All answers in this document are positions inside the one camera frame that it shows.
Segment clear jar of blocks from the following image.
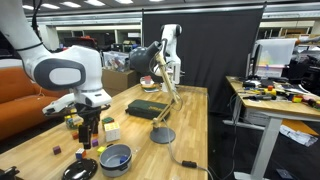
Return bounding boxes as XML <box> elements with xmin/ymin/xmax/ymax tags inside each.
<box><xmin>64</xmin><ymin>107</ymin><xmax>85</xmax><ymax>130</ymax></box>

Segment black hand tool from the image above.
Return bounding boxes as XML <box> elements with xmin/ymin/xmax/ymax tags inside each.
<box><xmin>242</xmin><ymin>94</ymin><xmax>278</xmax><ymax>102</ymax></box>

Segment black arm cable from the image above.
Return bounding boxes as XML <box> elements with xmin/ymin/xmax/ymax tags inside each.
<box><xmin>30</xmin><ymin>0</ymin><xmax>43</xmax><ymax>33</ymax></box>

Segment lamp cable with switch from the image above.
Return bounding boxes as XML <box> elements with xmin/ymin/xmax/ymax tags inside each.
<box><xmin>162</xmin><ymin>118</ymin><xmax>214</xmax><ymax>180</ymax></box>

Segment dark green-faced puzzle cube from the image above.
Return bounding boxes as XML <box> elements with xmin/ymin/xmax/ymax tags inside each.
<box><xmin>101</xmin><ymin>116</ymin><xmax>115</xmax><ymax>128</ymax></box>

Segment cardboard box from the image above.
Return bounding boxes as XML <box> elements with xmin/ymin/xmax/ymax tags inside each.
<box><xmin>101</xmin><ymin>67</ymin><xmax>139</xmax><ymax>101</ymax></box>

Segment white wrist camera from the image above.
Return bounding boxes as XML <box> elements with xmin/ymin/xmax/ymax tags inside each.
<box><xmin>42</xmin><ymin>93</ymin><xmax>77</xmax><ymax>116</ymax></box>

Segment small multicolour Rubik's cube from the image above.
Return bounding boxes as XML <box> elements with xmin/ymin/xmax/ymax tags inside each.
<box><xmin>75</xmin><ymin>147</ymin><xmax>87</xmax><ymax>160</ymax></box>

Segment black equipment pile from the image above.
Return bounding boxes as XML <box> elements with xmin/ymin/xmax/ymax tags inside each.
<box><xmin>286</xmin><ymin>54</ymin><xmax>320</xmax><ymax>96</ymax></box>

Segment red and yellow toy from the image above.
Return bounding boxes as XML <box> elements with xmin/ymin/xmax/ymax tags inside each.
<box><xmin>264</xmin><ymin>85</ymin><xmax>278</xmax><ymax>97</ymax></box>

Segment black curtain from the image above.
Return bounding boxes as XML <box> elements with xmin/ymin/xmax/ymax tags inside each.
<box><xmin>141</xmin><ymin>3</ymin><xmax>268</xmax><ymax>116</ymax></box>

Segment clear plastic bin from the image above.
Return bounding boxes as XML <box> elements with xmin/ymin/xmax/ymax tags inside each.
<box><xmin>101</xmin><ymin>50</ymin><xmax>132</xmax><ymax>73</ymax></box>

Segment black book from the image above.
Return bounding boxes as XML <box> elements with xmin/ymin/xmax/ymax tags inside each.
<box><xmin>125</xmin><ymin>99</ymin><xmax>171</xmax><ymax>121</ymax></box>

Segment colourful small cube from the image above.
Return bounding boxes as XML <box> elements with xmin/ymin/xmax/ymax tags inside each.
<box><xmin>292</xmin><ymin>94</ymin><xmax>304</xmax><ymax>104</ymax></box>

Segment orange sofa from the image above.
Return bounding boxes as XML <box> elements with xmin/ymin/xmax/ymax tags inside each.
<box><xmin>0</xmin><ymin>66</ymin><xmax>69</xmax><ymax>141</ymax></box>

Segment black monitor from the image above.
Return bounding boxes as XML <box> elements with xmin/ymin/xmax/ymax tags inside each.
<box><xmin>245</xmin><ymin>43</ymin><xmax>264</xmax><ymax>81</ymax></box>

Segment large white Rubik's cube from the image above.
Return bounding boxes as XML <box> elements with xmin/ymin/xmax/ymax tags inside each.
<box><xmin>103</xmin><ymin>121</ymin><xmax>121</xmax><ymax>143</ymax></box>

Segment black floor plate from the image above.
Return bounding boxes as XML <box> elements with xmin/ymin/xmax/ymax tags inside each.
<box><xmin>275</xmin><ymin>168</ymin><xmax>295</xmax><ymax>180</ymax></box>

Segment translucent white storage box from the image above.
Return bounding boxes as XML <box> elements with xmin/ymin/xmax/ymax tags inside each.
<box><xmin>255</xmin><ymin>38</ymin><xmax>298</xmax><ymax>79</ymax></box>

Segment white box under desk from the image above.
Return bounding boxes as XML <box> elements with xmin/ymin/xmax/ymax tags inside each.
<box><xmin>244</xmin><ymin>108</ymin><xmax>272</xmax><ymax>127</ymax></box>

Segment wooden desk white legs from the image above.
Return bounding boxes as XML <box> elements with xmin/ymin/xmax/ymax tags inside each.
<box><xmin>222</xmin><ymin>75</ymin><xmax>320</xmax><ymax>180</ymax></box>

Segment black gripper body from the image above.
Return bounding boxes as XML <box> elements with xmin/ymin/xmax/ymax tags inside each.
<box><xmin>74</xmin><ymin>103</ymin><xmax>112</xmax><ymax>127</ymax></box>

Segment grey pot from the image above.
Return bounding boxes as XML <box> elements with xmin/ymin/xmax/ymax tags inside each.
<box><xmin>98</xmin><ymin>143</ymin><xmax>133</xmax><ymax>178</ymax></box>

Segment white crumpled bag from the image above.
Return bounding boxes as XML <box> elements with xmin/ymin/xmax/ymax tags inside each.
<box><xmin>279</xmin><ymin>124</ymin><xmax>319</xmax><ymax>148</ymax></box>

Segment stacked dishes with red item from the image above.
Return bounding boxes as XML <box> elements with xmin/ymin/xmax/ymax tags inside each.
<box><xmin>139</xmin><ymin>75</ymin><xmax>161</xmax><ymax>94</ymax></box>

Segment orange board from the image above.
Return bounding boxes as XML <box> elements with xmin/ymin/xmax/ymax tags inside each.
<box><xmin>281</xmin><ymin>118</ymin><xmax>319</xmax><ymax>137</ymax></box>

